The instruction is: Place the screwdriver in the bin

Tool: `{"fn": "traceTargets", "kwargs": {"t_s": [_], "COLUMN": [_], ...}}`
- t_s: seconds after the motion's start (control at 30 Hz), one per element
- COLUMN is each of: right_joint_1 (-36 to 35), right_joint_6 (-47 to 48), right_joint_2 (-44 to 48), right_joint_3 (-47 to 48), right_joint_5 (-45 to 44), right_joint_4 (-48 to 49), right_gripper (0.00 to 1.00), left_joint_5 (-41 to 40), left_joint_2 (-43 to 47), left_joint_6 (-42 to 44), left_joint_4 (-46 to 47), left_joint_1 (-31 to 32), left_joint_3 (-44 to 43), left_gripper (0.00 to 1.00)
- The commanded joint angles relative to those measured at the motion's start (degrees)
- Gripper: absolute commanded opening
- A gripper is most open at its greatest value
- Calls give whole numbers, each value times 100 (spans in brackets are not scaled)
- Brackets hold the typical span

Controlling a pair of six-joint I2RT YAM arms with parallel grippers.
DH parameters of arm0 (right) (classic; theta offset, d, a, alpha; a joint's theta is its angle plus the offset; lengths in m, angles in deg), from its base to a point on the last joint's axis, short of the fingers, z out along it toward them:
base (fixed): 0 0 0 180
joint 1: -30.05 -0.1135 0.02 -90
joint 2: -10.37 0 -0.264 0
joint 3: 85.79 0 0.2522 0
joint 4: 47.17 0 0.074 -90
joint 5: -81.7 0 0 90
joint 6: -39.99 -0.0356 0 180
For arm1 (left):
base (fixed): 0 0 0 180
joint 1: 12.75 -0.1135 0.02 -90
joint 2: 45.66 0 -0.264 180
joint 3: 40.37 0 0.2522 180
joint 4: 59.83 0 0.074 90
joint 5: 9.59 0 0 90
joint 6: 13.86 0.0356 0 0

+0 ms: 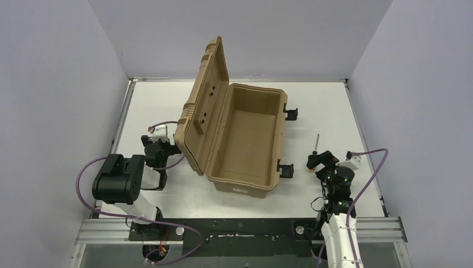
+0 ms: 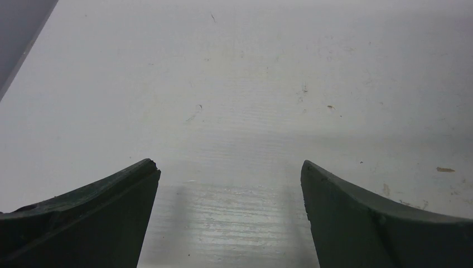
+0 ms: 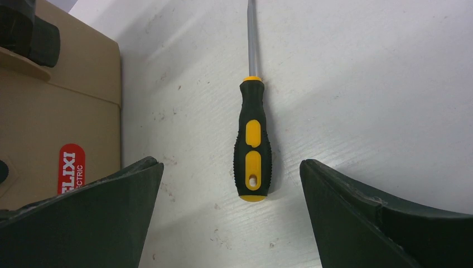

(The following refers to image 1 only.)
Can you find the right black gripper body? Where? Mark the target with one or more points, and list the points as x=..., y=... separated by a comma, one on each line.
x=327, y=173

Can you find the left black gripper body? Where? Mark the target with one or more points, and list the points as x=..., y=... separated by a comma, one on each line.
x=172, y=149

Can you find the black yellow handled screwdriver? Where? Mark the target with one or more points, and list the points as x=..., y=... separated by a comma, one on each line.
x=316, y=148

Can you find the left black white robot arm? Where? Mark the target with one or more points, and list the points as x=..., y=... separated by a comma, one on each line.
x=120, y=180

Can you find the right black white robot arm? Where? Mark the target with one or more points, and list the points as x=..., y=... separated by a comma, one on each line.
x=336, y=220

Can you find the lower black toolbox latch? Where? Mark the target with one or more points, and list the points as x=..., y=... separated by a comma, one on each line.
x=285, y=171

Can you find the black toolbox latch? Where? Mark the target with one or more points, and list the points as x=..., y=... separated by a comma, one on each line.
x=291, y=114
x=285, y=171

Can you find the tan toolbox lid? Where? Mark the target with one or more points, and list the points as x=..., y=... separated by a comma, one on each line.
x=197, y=125

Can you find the upper black toolbox latch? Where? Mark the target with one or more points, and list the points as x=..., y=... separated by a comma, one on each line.
x=291, y=114

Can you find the tan plastic toolbox base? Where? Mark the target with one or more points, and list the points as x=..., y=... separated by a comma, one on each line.
x=247, y=145

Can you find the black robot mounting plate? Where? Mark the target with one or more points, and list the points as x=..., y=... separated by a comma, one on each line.
x=237, y=237

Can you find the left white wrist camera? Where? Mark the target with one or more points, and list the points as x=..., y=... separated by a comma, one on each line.
x=158, y=133

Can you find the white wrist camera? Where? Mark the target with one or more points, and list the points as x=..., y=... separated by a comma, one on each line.
x=352, y=161
x=158, y=133

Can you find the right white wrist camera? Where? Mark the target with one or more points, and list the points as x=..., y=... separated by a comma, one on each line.
x=352, y=161

